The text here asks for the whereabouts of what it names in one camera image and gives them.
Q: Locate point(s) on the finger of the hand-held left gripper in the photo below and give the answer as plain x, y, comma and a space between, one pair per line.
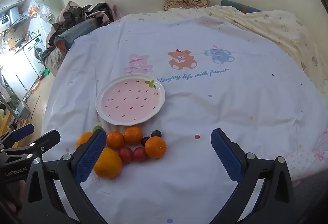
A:
48, 138
21, 133

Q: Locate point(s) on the teal and orange cushion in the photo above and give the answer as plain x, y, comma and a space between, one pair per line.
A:
74, 31

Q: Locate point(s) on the grey folding step stool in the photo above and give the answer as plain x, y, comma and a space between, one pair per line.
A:
23, 108

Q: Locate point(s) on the red cherry tomato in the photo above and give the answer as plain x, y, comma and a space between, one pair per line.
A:
125, 154
139, 154

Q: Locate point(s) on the small mandarin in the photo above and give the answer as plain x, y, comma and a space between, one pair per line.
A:
155, 147
83, 139
114, 140
133, 135

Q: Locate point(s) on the dark purple grape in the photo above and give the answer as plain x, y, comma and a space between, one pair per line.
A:
156, 133
145, 141

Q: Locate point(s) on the large orange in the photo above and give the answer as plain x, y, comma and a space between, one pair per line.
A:
110, 165

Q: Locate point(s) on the teal pillow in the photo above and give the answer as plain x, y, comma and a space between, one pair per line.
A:
238, 6

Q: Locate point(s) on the white printed bed sheet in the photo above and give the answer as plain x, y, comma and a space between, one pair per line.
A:
230, 101

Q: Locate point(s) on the pink floral cloth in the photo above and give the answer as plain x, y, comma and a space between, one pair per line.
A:
302, 162

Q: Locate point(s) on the green grape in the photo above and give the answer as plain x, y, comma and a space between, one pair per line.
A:
97, 128

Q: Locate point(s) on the hanging plastic bags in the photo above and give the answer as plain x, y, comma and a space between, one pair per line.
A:
38, 10

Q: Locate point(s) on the metal drying rack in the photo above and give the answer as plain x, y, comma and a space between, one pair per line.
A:
6, 108

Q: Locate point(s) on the pile of clothes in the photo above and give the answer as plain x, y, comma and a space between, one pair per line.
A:
82, 12

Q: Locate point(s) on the pink strawberry plate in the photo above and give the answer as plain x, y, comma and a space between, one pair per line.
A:
130, 102

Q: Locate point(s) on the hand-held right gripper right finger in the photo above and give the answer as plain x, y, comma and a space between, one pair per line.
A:
226, 157

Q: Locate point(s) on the white washing machine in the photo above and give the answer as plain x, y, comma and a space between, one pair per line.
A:
38, 51

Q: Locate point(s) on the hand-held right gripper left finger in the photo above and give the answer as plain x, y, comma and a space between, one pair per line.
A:
91, 156

